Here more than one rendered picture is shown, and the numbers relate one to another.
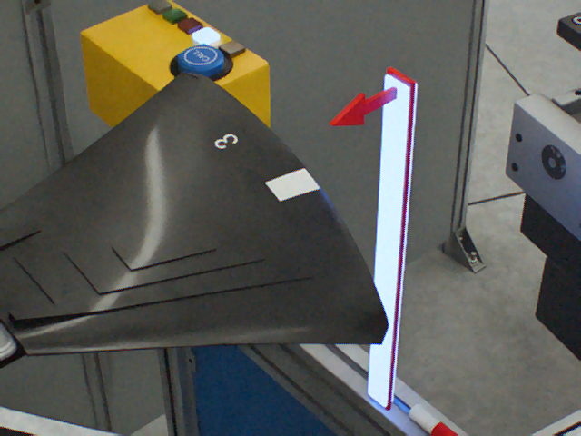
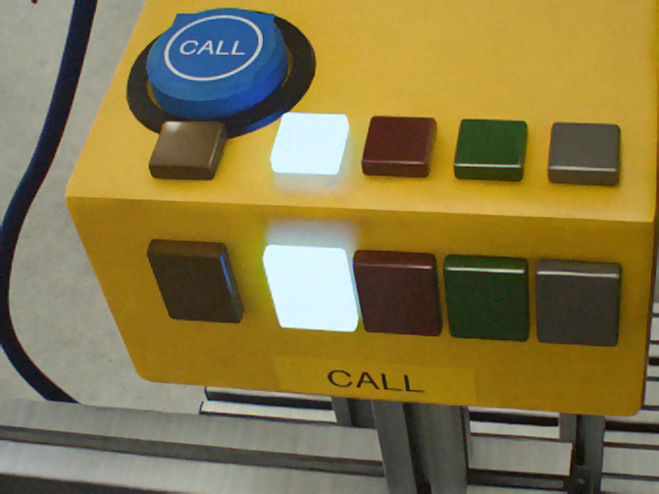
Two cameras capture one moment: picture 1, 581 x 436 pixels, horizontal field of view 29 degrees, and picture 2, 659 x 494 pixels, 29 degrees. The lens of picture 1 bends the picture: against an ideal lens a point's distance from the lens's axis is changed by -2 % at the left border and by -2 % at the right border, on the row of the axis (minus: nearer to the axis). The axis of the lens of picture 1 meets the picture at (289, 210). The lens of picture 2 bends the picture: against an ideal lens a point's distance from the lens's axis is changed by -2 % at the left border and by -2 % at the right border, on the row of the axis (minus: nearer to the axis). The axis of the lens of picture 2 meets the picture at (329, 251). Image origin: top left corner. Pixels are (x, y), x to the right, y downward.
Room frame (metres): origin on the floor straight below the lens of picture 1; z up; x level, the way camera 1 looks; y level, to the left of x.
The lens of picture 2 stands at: (1.11, -0.06, 1.31)
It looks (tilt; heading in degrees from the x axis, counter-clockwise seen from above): 48 degrees down; 149
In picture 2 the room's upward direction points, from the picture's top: 12 degrees counter-clockwise
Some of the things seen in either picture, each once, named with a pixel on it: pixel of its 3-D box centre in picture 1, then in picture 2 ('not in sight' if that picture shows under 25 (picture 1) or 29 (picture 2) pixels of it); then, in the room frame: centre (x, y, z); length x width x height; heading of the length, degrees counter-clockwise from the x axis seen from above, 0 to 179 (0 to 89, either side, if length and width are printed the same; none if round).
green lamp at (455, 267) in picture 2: not in sight; (487, 299); (0.94, 0.09, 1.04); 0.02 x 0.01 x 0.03; 40
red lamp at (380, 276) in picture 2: not in sight; (398, 294); (0.92, 0.07, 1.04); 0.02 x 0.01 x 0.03; 40
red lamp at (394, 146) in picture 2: (190, 25); (399, 146); (0.91, 0.09, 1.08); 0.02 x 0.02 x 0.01; 40
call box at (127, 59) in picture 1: (175, 92); (391, 201); (0.88, 0.10, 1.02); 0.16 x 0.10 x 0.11; 40
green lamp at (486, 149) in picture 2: (174, 15); (490, 149); (0.93, 0.10, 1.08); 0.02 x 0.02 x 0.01; 40
